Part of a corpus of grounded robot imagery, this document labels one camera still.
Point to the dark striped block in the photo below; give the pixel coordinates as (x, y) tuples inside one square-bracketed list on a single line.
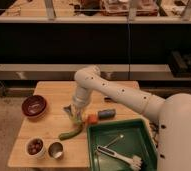
[(108, 99)]

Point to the orange carrot toy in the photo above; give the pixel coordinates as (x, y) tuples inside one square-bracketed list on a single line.
[(92, 119)]

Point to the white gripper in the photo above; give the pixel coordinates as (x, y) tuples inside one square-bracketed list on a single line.
[(77, 110)]

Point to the dark red bowl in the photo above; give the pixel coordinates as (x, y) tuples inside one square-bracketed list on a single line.
[(34, 106)]

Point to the metal spoon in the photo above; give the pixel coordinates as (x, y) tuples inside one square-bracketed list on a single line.
[(114, 140)]

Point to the green plastic tray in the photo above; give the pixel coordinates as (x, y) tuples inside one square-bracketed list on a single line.
[(135, 141)]

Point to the green cucumber toy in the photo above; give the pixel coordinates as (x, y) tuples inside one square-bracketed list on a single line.
[(71, 134)]

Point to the white dish brush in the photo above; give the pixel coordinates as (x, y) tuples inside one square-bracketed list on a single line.
[(135, 162)]

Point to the small metal cup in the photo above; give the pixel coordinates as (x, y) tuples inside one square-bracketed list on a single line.
[(55, 150)]

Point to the white cup with nuts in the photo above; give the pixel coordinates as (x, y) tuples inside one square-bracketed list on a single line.
[(35, 148)]

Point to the wooden table board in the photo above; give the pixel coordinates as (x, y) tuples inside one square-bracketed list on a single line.
[(55, 121)]

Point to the green plastic cup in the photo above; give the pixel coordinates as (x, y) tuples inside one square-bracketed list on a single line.
[(77, 119)]

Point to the blue grey towel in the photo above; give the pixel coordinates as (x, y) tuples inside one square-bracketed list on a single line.
[(69, 110)]

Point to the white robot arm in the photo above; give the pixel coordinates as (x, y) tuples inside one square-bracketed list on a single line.
[(172, 115)]

